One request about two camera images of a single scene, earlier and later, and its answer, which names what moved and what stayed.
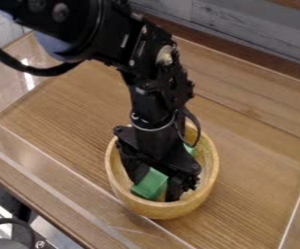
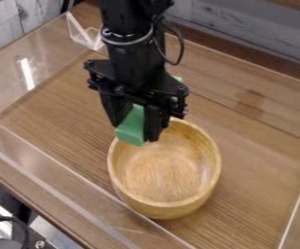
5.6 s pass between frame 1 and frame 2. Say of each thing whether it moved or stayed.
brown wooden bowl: stayed
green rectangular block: moved
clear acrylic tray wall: stayed
